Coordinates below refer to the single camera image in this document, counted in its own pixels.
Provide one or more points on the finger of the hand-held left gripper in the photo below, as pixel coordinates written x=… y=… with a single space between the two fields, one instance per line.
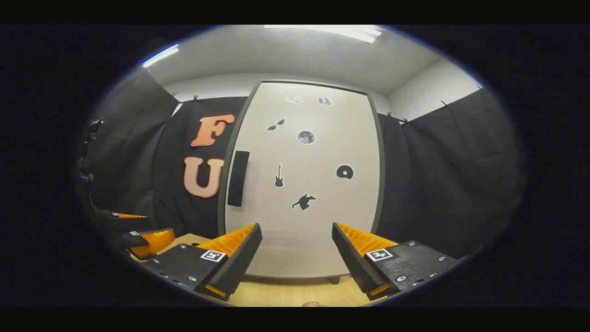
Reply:
x=115 y=222
x=130 y=242

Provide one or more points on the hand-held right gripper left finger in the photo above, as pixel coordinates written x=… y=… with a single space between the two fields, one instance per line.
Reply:
x=239 y=263

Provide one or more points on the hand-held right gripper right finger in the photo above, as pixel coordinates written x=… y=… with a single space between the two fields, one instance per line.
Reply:
x=352 y=263

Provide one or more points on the grey cabinet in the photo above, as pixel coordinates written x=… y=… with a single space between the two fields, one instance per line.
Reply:
x=380 y=175

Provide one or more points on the black backdrop cloth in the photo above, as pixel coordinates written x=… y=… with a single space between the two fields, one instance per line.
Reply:
x=438 y=184

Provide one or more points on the ceiling light panel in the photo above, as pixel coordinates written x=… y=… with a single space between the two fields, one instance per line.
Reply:
x=345 y=32
x=160 y=56

